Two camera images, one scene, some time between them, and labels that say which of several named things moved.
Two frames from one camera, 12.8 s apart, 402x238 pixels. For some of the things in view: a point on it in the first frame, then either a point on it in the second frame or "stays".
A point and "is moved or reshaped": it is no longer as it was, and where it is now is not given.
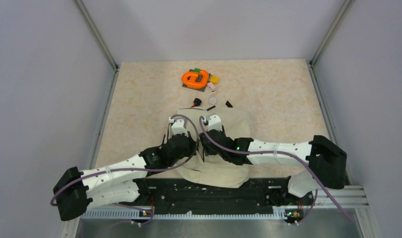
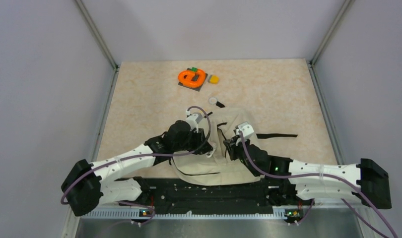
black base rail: x=272 y=195 stays
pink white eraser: x=212 y=87 is moved or reshaped
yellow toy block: x=215 y=79 stays
